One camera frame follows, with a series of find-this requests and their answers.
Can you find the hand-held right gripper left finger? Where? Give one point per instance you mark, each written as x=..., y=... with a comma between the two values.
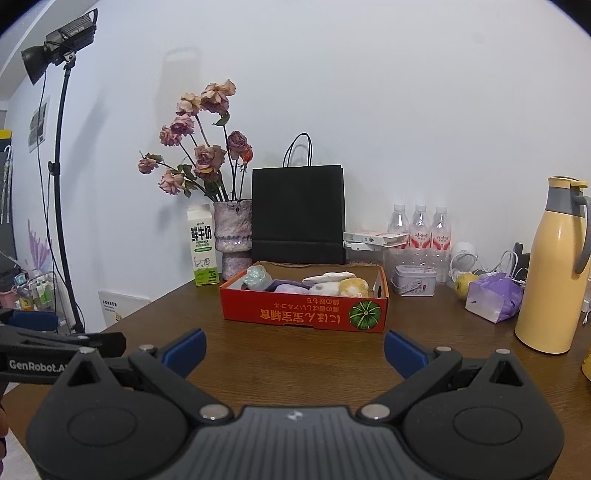
x=184, y=353

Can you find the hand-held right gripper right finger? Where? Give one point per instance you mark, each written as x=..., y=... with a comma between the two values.
x=406, y=353

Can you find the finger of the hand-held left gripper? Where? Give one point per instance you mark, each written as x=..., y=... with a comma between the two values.
x=106, y=344
x=34, y=321

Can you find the cardboard box orange rim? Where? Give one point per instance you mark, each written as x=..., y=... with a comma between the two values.
x=295, y=314

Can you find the purple knitted cloth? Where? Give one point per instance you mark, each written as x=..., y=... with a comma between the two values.
x=291, y=288

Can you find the rack with small bottles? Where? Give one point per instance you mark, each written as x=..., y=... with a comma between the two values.
x=37, y=290

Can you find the white booklet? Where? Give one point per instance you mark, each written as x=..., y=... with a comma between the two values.
x=120, y=304

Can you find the purple coral decoration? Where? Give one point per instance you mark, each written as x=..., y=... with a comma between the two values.
x=39, y=249

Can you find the white printed tin box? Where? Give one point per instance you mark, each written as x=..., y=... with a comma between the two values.
x=413, y=281

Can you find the yellow plush item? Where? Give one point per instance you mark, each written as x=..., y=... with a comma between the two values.
x=353, y=287

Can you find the black panel yellow top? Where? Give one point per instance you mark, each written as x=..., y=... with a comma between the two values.
x=8, y=240

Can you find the yellow pear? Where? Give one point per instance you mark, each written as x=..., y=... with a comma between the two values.
x=464, y=285

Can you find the white green milk carton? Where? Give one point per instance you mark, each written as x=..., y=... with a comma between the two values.
x=202, y=258

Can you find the white plush item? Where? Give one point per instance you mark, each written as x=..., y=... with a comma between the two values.
x=325, y=289

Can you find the clear container white lid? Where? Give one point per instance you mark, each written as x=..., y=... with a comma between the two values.
x=369, y=256

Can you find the purple tissue pack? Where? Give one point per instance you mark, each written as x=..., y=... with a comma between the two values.
x=494, y=295

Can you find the pale green roll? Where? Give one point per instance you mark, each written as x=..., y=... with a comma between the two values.
x=258, y=278

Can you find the long white soft item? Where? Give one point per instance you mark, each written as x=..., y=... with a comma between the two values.
x=328, y=278

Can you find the small white desk fan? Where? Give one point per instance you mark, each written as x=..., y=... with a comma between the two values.
x=464, y=256

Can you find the white glove box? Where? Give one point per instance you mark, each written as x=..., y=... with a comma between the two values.
x=374, y=238

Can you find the purple mottled vase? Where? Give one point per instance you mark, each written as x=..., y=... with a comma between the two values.
x=233, y=230

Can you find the black upright device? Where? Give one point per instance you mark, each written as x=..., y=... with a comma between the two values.
x=521, y=261

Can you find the yellow grey thermos jug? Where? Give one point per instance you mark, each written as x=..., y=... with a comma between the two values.
x=549, y=277

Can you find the black paper bag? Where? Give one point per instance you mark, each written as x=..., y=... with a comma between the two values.
x=298, y=212

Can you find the yellow object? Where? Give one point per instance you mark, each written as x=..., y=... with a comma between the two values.
x=587, y=364

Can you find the dried rose bouquet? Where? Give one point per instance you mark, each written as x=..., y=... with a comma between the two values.
x=217, y=97

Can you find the studio light on stand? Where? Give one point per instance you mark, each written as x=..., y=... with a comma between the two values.
x=55, y=46

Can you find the wall poster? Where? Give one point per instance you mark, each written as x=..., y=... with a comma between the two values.
x=39, y=124

